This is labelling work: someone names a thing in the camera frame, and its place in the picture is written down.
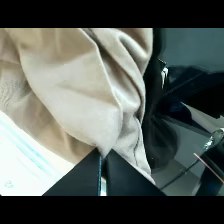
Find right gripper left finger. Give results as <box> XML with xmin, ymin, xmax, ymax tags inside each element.
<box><xmin>42</xmin><ymin>147</ymin><xmax>102</xmax><ymax>197</ymax></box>

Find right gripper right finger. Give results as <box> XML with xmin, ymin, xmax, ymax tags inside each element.
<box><xmin>104</xmin><ymin>148</ymin><xmax>167</xmax><ymax>197</ymax></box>

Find beige garment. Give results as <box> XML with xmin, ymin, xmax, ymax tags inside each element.
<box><xmin>0</xmin><ymin>28</ymin><xmax>156</xmax><ymax>185</ymax></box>

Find black garment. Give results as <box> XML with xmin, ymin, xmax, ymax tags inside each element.
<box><xmin>142</xmin><ymin>28</ymin><xmax>183</xmax><ymax>172</ymax></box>

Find black cable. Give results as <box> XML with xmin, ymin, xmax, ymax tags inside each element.
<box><xmin>159</xmin><ymin>146</ymin><xmax>214</xmax><ymax>192</ymax></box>

